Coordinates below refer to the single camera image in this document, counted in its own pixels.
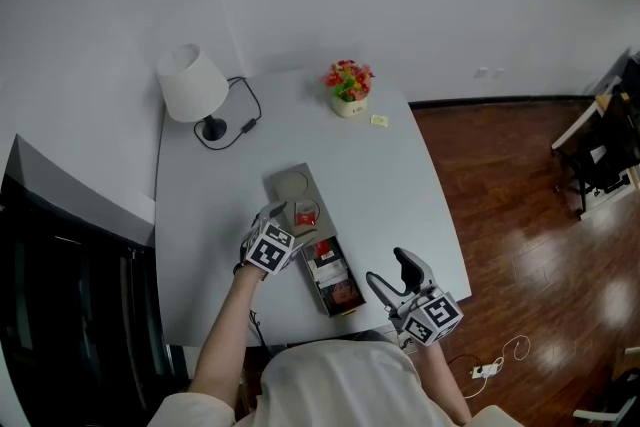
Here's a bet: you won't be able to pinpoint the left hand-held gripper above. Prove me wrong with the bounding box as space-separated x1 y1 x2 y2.
238 200 296 276

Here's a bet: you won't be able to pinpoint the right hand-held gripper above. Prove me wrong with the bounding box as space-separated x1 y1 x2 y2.
366 247 464 346

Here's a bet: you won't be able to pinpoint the bright red packet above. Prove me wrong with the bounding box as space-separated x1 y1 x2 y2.
293 202 319 227

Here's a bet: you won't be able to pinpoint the brown drawer box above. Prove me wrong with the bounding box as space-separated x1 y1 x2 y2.
263 162 367 318

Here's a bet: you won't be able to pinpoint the person's left forearm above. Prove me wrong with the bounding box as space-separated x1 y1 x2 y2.
189 264 266 409

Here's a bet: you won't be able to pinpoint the person's right forearm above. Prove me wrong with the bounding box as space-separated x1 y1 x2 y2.
422 339 471 424

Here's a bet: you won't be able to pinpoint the white power strip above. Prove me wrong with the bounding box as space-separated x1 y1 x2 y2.
469 361 504 379

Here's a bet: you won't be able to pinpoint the person's white shirt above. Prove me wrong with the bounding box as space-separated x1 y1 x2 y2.
147 339 524 427

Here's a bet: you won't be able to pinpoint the potted red and yellow flowers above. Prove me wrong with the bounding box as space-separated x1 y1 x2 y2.
320 59 375 119

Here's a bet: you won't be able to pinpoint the white shade table lamp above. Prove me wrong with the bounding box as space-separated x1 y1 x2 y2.
156 43 230 142

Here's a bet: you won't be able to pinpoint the light wooden desk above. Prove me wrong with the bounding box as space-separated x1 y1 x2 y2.
551 47 640 151

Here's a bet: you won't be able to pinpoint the black chair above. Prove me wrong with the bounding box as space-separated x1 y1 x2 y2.
555 92 640 219

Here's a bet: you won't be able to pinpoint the black glass cabinet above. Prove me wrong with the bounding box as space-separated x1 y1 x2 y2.
0 174 176 427

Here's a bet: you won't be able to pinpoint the black floor cable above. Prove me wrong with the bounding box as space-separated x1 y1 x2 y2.
446 353 481 371

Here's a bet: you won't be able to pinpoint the black lamp cable with switch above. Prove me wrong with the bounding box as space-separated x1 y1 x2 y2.
193 75 263 150

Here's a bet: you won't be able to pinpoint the thin black cable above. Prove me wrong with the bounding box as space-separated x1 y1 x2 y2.
248 309 271 351

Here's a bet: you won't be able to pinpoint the white floor cable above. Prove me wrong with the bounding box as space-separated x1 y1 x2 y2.
462 334 531 399

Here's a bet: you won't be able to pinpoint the white frame chair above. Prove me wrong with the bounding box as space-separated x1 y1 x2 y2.
572 347 640 427

